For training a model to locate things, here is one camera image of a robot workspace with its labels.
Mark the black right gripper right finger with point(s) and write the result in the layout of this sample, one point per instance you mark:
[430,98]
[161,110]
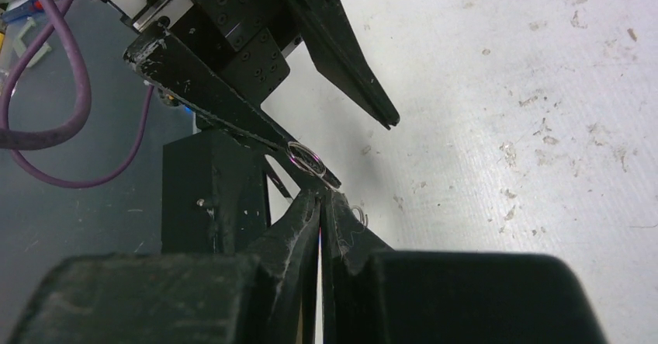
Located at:
[373,293]

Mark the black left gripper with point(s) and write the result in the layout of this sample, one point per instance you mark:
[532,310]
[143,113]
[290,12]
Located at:
[224,58]

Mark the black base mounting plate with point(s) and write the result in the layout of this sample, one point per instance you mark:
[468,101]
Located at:
[214,195]

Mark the silver carabiner keyring with rings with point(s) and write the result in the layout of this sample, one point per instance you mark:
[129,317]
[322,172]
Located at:
[295,169]

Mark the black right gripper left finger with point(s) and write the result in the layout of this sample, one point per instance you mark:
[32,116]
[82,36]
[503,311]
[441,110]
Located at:
[252,296]

